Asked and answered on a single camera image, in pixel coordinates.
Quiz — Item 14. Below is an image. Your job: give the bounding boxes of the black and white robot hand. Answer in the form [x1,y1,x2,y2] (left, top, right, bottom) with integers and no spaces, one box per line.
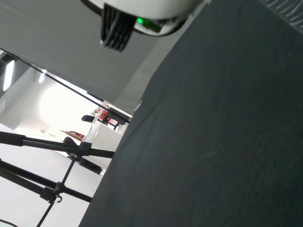
[80,0,205,52]

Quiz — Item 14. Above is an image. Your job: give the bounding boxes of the pale grey board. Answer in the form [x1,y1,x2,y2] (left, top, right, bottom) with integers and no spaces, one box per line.
[0,0,210,119]

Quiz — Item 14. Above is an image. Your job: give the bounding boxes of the black bench cloth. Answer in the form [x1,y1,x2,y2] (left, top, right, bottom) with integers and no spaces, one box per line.
[79,0,303,227]

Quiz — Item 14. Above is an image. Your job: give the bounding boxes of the black tripod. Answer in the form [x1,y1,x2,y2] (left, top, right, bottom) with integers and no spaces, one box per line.
[0,131,116,227]

